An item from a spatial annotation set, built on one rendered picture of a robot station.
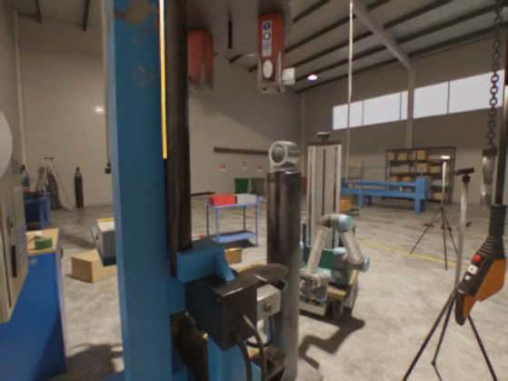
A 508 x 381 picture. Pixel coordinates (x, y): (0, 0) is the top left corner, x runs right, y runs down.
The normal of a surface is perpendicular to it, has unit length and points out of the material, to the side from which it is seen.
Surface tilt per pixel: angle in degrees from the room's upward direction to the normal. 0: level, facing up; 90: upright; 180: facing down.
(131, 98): 90
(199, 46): 90
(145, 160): 90
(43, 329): 90
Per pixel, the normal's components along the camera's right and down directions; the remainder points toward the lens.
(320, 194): -0.52, 0.07
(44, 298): 0.62, 0.07
